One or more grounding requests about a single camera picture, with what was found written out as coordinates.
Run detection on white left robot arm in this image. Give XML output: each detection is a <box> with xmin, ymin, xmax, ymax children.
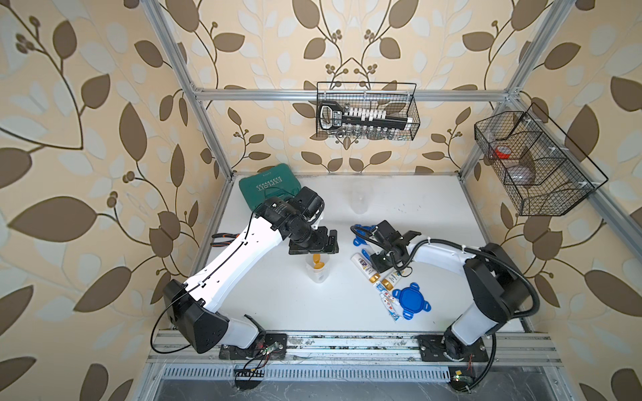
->
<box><xmin>162</xmin><ymin>187</ymin><xmax>339</xmax><ymax>354</ymax></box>

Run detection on toothpaste tube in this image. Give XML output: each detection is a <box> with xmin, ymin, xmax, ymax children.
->
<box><xmin>380</xmin><ymin>293</ymin><xmax>401</xmax><ymax>322</ymax></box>

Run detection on black wire basket right wall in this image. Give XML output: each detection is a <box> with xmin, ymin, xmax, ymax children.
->
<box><xmin>474</xmin><ymin>103</ymin><xmax>609</xmax><ymax>217</ymax></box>

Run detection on black wire basket wall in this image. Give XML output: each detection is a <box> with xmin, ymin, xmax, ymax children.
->
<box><xmin>474</xmin><ymin>103</ymin><xmax>609</xmax><ymax>217</ymax></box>
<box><xmin>316</xmin><ymin>80</ymin><xmax>421</xmax><ymax>141</ymax></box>

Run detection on aluminium frame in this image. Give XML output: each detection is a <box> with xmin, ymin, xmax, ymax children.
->
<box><xmin>139</xmin><ymin>0</ymin><xmax>642</xmax><ymax>347</ymax></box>

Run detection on black wire basket back wall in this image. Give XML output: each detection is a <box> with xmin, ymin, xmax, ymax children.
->
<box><xmin>316</xmin><ymin>80</ymin><xmax>421</xmax><ymax>141</ymax></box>

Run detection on white bottle purple label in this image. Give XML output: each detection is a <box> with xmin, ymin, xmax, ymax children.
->
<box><xmin>350</xmin><ymin>253</ymin><xmax>381</xmax><ymax>285</ymax></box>

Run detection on clear plastic container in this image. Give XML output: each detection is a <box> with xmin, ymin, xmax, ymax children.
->
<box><xmin>350</xmin><ymin>181</ymin><xmax>373</xmax><ymax>215</ymax></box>
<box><xmin>306</xmin><ymin>254</ymin><xmax>329</xmax><ymax>284</ymax></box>

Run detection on white bottle angled gold cap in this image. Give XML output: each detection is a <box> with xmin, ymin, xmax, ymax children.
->
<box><xmin>381</xmin><ymin>271</ymin><xmax>402</xmax><ymax>292</ymax></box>

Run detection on blue lid front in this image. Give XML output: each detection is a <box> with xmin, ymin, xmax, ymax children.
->
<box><xmin>392</xmin><ymin>282</ymin><xmax>432</xmax><ymax>320</ymax></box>

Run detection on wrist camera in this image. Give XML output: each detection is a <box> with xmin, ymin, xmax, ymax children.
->
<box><xmin>373</xmin><ymin>221</ymin><xmax>405</xmax><ymax>244</ymax></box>
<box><xmin>288</xmin><ymin>186</ymin><xmax>325</xmax><ymax>224</ymax></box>

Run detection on black socket wrench set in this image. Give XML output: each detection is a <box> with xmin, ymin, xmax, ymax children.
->
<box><xmin>316</xmin><ymin>101</ymin><xmax>420</xmax><ymax>131</ymax></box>

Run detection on blue lid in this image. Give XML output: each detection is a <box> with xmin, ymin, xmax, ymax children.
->
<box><xmin>392</xmin><ymin>282</ymin><xmax>432</xmax><ymax>320</ymax></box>
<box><xmin>350</xmin><ymin>224</ymin><xmax>377</xmax><ymax>247</ymax></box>

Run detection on orange black side cutters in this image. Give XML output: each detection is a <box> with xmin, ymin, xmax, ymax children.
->
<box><xmin>210</xmin><ymin>233</ymin><xmax>238</xmax><ymax>248</ymax></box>

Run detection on green plastic tool case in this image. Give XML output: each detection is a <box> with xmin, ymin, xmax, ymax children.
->
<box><xmin>238</xmin><ymin>164</ymin><xmax>302</xmax><ymax>211</ymax></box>

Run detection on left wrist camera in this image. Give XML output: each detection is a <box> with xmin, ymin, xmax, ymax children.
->
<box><xmin>288</xmin><ymin>186</ymin><xmax>325</xmax><ymax>224</ymax></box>

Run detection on blue lid upper left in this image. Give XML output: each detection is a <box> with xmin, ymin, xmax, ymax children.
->
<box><xmin>350</xmin><ymin>224</ymin><xmax>377</xmax><ymax>247</ymax></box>

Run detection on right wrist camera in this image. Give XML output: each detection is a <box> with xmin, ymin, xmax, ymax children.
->
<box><xmin>373</xmin><ymin>221</ymin><xmax>405</xmax><ymax>244</ymax></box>

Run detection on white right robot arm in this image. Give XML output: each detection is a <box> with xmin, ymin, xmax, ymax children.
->
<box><xmin>358</xmin><ymin>224</ymin><xmax>541</xmax><ymax>361</ymax></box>

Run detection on red tape roll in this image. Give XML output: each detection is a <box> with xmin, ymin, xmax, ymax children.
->
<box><xmin>493</xmin><ymin>145</ymin><xmax>513</xmax><ymax>160</ymax></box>

